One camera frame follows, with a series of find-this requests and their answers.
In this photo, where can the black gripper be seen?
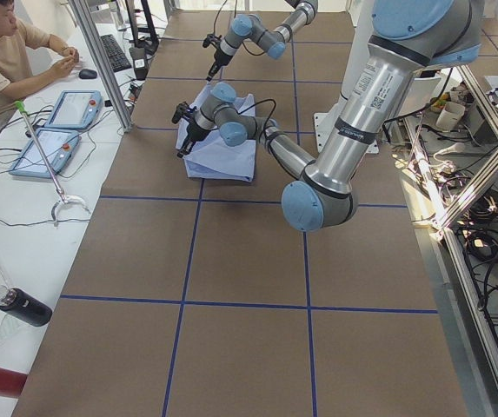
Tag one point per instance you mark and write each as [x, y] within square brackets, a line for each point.
[216, 59]
[192, 129]

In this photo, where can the light blue striped shirt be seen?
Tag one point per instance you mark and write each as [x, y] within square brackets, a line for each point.
[213, 158]

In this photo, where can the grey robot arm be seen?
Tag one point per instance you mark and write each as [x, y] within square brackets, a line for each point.
[405, 38]
[250, 27]

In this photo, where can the black keyboard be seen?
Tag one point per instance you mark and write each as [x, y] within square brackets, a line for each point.
[114, 52]

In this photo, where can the blue teach pendant upper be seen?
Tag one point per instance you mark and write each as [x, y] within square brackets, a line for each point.
[75, 110]

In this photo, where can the blue teach pendant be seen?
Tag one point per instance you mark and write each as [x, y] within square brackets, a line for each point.
[75, 110]
[58, 146]

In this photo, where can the black computer mouse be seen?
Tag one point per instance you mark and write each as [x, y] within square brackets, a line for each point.
[87, 74]

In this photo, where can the blue teach pendant lower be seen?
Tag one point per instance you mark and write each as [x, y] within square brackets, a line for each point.
[58, 146]

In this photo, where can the metal reacher grabber tool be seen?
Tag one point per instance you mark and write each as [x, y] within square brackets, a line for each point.
[64, 198]

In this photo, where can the seated man beige shirt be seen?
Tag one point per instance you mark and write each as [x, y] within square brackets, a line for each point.
[16, 78]

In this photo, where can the black water bottle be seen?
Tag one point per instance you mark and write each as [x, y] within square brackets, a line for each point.
[19, 304]

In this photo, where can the paper cup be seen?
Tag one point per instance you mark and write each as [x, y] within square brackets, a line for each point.
[450, 115]

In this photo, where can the grey aluminium frame post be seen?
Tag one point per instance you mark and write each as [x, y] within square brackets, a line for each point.
[91, 36]

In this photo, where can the aluminium frame structure right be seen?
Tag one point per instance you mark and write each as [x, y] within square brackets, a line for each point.
[451, 182]

